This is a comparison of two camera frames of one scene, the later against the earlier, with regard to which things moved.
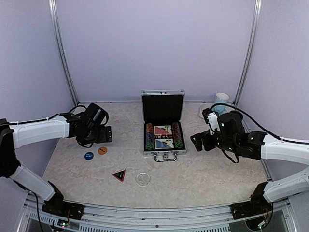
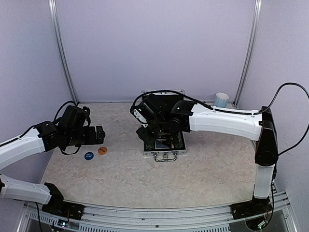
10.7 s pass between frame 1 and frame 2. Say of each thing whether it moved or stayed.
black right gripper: moved
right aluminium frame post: stayed
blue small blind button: stayed
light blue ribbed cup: stayed
